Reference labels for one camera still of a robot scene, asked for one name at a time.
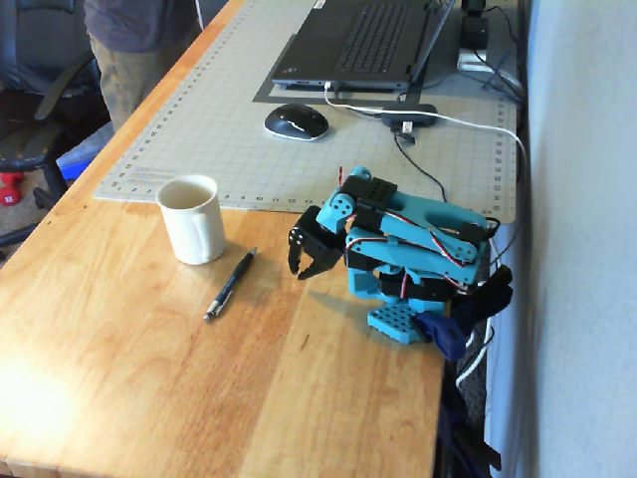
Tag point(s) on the blue plastic bin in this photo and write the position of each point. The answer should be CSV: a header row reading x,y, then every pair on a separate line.
x,y
74,167

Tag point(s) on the black power adapter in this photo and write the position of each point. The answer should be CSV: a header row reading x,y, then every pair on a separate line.
x,y
475,30

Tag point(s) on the dark blue table clamp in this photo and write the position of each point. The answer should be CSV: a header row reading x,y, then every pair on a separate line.
x,y
443,333

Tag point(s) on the dark blue pen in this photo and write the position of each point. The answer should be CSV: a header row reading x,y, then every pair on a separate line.
x,y
231,284

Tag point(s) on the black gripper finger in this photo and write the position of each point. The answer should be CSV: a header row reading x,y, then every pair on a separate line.
x,y
321,265
297,244

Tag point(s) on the black office chair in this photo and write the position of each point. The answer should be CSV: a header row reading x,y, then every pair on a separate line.
x,y
30,40

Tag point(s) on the standing person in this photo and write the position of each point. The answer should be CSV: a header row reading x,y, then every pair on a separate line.
x,y
129,74

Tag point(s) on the grey gridded cutting mat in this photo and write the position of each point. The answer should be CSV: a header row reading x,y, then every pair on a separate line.
x,y
209,124

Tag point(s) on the black computer mouse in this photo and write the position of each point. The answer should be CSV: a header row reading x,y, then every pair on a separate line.
x,y
297,122

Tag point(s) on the white ceramic mug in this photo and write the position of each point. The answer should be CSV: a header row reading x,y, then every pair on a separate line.
x,y
194,229

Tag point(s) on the black laptop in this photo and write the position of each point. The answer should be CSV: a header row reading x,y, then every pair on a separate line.
x,y
368,40

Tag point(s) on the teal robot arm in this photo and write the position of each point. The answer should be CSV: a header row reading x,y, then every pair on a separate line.
x,y
423,209

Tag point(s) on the black usb hub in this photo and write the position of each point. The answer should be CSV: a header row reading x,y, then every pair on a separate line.
x,y
410,113

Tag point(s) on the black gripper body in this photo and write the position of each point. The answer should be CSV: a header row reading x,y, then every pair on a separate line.
x,y
313,243

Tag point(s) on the red dumbbell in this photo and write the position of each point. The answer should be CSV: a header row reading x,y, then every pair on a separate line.
x,y
9,191

